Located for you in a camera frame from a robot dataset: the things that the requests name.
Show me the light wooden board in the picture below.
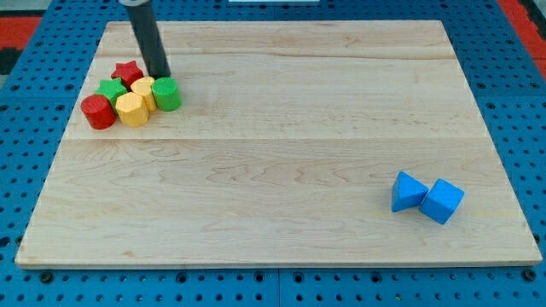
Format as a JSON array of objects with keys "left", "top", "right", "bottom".
[{"left": 15, "top": 20, "right": 542, "bottom": 269}]

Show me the yellow heart block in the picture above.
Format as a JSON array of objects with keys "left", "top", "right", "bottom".
[{"left": 131, "top": 77, "right": 157, "bottom": 112}]

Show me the green star block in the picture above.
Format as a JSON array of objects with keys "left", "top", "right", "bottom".
[{"left": 95, "top": 78, "right": 128, "bottom": 113}]

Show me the red cylinder block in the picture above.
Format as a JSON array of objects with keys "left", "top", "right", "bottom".
[{"left": 80, "top": 94, "right": 116, "bottom": 130}]

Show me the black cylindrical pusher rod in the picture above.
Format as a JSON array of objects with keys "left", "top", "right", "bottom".
[{"left": 119, "top": 0, "right": 171, "bottom": 78}]

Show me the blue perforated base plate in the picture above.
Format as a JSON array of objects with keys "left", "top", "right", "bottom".
[{"left": 0, "top": 0, "right": 546, "bottom": 307}]

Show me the green cylinder block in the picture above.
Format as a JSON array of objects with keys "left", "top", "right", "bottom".
[{"left": 151, "top": 77, "right": 182, "bottom": 112}]

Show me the red star block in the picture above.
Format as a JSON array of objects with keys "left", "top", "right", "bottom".
[{"left": 111, "top": 61, "right": 144, "bottom": 90}]

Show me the yellow hexagon block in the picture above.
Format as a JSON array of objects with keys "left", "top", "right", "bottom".
[{"left": 115, "top": 92, "right": 149, "bottom": 127}]

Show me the blue triangle block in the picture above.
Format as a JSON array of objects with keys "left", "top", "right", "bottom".
[{"left": 392, "top": 171, "right": 429, "bottom": 212}]

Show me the blue cube block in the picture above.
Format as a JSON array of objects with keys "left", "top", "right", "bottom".
[{"left": 419, "top": 178, "right": 465, "bottom": 224}]

